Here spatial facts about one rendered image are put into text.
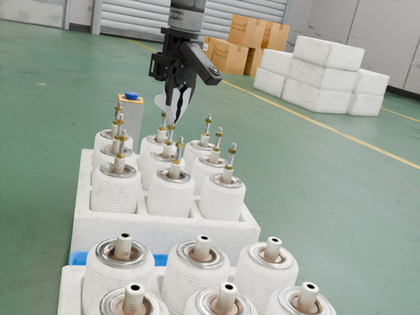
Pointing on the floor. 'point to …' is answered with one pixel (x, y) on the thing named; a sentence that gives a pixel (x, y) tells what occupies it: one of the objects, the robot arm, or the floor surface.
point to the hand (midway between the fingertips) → (175, 120)
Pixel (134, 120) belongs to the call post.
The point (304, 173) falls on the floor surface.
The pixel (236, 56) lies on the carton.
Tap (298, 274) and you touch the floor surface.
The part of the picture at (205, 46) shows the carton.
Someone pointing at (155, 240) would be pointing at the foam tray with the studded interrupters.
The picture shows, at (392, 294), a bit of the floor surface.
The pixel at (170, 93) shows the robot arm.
